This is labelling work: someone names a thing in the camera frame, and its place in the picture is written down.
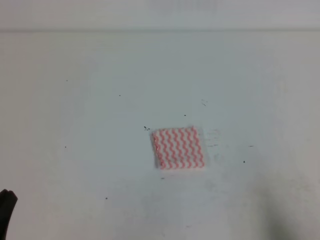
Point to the pink white wavy striped towel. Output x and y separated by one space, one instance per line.
179 148

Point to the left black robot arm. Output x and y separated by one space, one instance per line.
8 201

